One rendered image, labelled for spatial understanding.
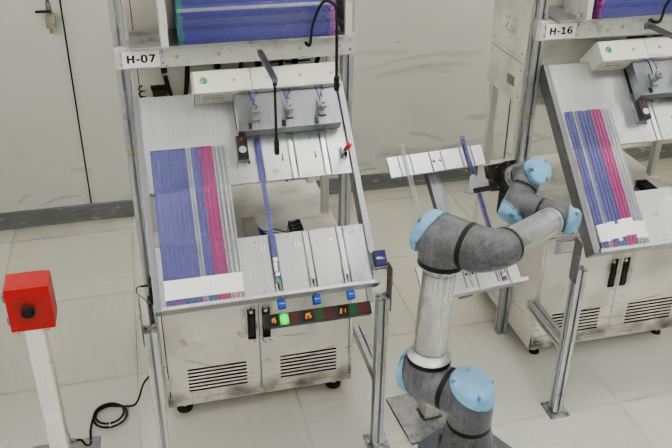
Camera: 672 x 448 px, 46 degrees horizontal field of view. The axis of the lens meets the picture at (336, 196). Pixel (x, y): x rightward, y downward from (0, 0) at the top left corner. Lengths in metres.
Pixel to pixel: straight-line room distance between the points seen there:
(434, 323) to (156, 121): 1.15
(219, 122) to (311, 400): 1.17
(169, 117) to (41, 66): 1.62
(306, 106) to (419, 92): 1.93
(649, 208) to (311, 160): 1.20
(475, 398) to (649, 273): 1.56
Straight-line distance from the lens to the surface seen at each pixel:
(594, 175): 2.91
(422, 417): 3.10
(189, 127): 2.63
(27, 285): 2.56
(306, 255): 2.51
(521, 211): 2.25
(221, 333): 2.91
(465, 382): 2.08
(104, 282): 3.95
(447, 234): 1.90
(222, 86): 2.61
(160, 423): 2.73
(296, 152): 2.62
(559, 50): 3.19
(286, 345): 2.99
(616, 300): 3.46
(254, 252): 2.50
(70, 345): 3.59
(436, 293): 1.99
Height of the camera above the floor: 2.13
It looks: 28 degrees down
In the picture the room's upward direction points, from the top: straight up
